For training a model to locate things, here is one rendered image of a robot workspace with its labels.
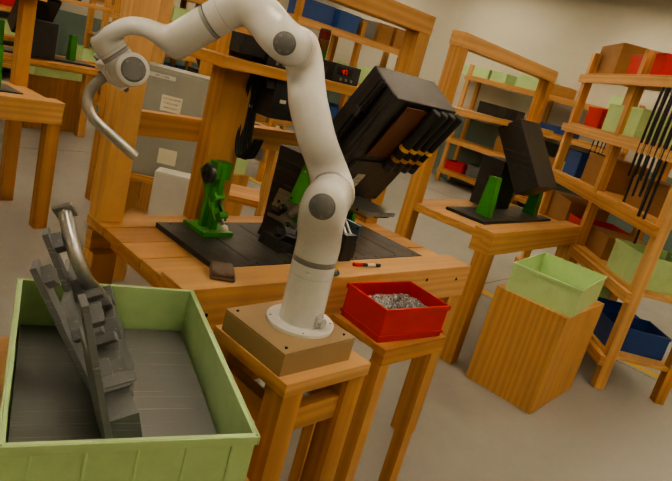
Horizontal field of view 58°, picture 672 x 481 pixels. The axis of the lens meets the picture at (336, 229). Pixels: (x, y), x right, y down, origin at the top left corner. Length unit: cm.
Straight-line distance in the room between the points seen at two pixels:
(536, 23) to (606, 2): 120
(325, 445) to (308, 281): 51
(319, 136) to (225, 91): 92
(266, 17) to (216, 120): 93
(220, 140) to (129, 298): 98
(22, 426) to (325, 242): 77
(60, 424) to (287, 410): 56
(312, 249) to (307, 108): 36
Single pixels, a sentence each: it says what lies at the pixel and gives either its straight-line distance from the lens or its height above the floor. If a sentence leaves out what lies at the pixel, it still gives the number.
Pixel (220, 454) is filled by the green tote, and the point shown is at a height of 92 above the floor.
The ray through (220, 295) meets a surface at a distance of 188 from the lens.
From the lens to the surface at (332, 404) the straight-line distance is 177.
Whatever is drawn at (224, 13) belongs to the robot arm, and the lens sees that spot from 159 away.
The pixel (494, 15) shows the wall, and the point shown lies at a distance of 1244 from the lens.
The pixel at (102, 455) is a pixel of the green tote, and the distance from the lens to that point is 111.
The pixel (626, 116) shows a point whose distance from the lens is 527.
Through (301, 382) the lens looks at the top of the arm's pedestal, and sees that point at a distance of 158.
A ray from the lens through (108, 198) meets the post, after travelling 228.
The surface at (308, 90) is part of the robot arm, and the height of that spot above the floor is 153.
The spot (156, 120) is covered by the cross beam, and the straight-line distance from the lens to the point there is 238.
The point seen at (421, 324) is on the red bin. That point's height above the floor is 85.
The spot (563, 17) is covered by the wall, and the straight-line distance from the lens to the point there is 1186.
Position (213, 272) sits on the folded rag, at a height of 92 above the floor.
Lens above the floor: 162
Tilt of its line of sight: 15 degrees down
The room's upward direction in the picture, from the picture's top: 15 degrees clockwise
